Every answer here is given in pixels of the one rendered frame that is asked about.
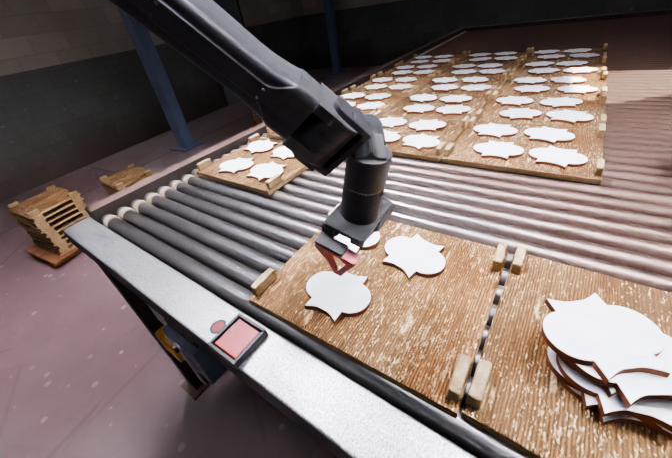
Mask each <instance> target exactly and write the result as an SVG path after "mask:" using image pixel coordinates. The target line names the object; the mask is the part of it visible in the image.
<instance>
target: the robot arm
mask: <svg viewBox="0 0 672 458"><path fill-rule="evenodd" d="M109 1H110V2H111V3H113V4H114V5H115V6H117V7H118V8H119V9H121V10H122V11H123V12H125V13H126V14H128V15H129V16H130V17H132V18H133V19H134V20H136V21H137V22H138V23H140V24H141V25H142V26H144V27H145V28H146V29H148V30H149V31H150V32H152V33H153V34H154V35H156V36H157V37H158V38H160V39H161V40H163V41H164V42H165V43H167V44H168V45H169V46H171V47H172V48H173V49H175V50H176V51H177V52H179V53H180V54H181V55H183V56H184V57H185V58H187V59H188V60H189V61H191V62H192V63H193V64H195V65H196V66H197V67H199V68H200V69H202V70H203V71H204V72H206V73H207V74H208V75H210V76H211V77H212V78H214V79H215V80H216V81H218V82H219V83H220V84H222V85H223V86H224V87H226V88H227V89H228V90H230V91H231V92H232V93H234V94H235V95H236V96H237V97H239V98H240V99H241V100H242V101H243V102H244V103H245V104H247V105H248V106H249V107H250V108H251V109H252V110H253V111H254V112H255V113H256V114H257V115H258V116H259V117H260V118H261V119H262V121H263V122H264V124H265V125H266V126H267V127H268V128H269V129H271V130H272V131H274V132H275V133H276V134H278V135H279V136H280V137H282V138H283V141H282V145H283V146H285V147H286V148H288V149H289V150H290V151H292V154H293V155H294V157H295V158H296V159H297V160H298V161H299V162H300V163H302V164H303V165H304V166H306V167H307V168H309V169H310V170H311V171H313V170H314V169H316V170H317V171H318V172H320V173H321V174H322V175H324V176H325V177H326V176H327V175H328V174H329V173H330V172H332V171H333V170H334V169H335V168H336V167H337V166H339V165H340V164H341V163H342V162H343V161H344V160H345V159H346V166H345V174H344V183H343V191H342V200H341V203H340V204H339V205H338V206H337V208H336V209H335V210H334V211H333V212H332V213H331V214H330V215H329V216H328V217H327V218H326V219H325V220H324V223H323V224H322V232H321V233H320V234H319V235H318V236H317V237H316V238H315V247H316V248H317V249H318V251H319V252H320V253H321V254H322V255H323V256H324V257H325V259H326V260H327V261H328V263H329V265H330V267H331V269H332V271H333V272H334V273H335V274H337V275H339V276H342V275H343V274H344V273H346V272H347V271H348V270H350V269H351V268H353V267H354V266H355V265H356V264H357V263H358V261H359V260H360V258H361V256H362V255H360V254H358V253H356V252H354V251H352V250H350V249H348V245H346V244H344V243H342V242H340V241H338V240H336V239H334V238H335V236H338V235H339V234H341V235H343V236H345V237H347V238H349V239H350V243H352V244H354V245H356V246H358V247H363V246H364V243H365V241H366V240H367V239H368V238H369V237H370V236H371V235H372V234H373V233H374V232H378V231H379V230H380V228H381V227H382V225H383V224H384V223H385V221H386V220H387V219H388V218H389V217H390V215H391V214H392V213H393V211H394V208H395V205H394V204H393V203H392V202H391V201H390V200H388V199H386V198H383V194H384V190H385V186H386V181H387V177H388V173H389V168H390V164H391V160H392V151H391V150H390V148H389V147H387V146H386V142H385V136H384V130H383V125H382V122H381V120H380V119H379V118H378V117H377V116H375V115H373V114H370V113H362V112H361V111H360V110H359V109H358V108H356V107H355V108H354V107H352V106H351V105H350V104H349V103H348V102H347V101H346V100H345V99H343V98H342V97H338V96H337V95H335V94H334V93H333V92H332V91H331V90H330V89H329V88H328V87H327V86H325V85H324V84H323V83H322V82H321V83H320V84H319V83H318V82H317V81H316V80H315V79H314V78H313V77H311V76H310V75H309V74H308V73H307V72H306V71H305V70H303V69H300V68H298V67H296V66H294V65H292V64H291V63H289V62H287V61H286V60H284V59H283V58H281V57H280V56H278V55H277V54H275V53H274V52H273V51H271V50H270V49H269V48H268V47H266V46H265V45H264V44H263V43H261V42H260V41H259V40H258V39H257V38H256V37H254V36H253V35H252V34H251V33H250V32H249V31H248V30H246V29H245V28H244V27H243V26H242V25H241V24H240V23H238V22H237V21H236V20H235V19H234V18H233V17H232V16H230V15H229V14H228V13H227V12H226V11H225V10H224V9H222V8H221V7H220V6H219V5H218V4H217V3H216V2H214V1H213V0H109ZM333 256H335V257H337V258H339V259H341V261H342V263H344V265H343V266H342V267H341V268H338V267H337V264H336V262H335V259H334V257H333Z"/></svg>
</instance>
